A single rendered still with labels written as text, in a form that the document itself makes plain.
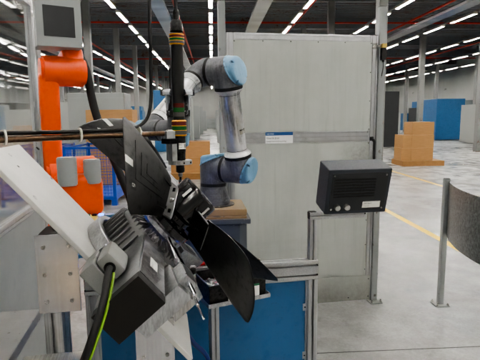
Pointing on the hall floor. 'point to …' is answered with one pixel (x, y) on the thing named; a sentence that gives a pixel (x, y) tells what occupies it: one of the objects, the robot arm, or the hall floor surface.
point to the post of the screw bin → (213, 333)
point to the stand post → (57, 323)
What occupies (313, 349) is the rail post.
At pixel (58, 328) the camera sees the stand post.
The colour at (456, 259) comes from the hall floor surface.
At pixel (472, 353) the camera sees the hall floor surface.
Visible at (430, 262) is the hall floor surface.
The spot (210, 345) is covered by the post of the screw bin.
